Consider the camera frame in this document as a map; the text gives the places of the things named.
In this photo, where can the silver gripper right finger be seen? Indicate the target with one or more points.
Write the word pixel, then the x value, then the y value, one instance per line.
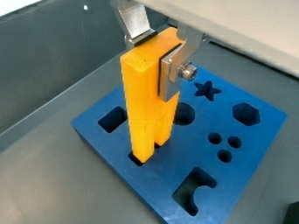
pixel 174 66

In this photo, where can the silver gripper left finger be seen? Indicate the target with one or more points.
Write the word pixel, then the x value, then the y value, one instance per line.
pixel 133 21

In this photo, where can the yellow double-square peg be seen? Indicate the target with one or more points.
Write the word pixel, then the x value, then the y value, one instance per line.
pixel 149 114

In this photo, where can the blue foam shape-sorter block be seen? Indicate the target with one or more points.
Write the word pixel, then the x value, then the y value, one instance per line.
pixel 194 176

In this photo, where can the black curved plastic stand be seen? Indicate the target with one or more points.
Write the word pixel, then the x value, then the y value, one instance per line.
pixel 291 217

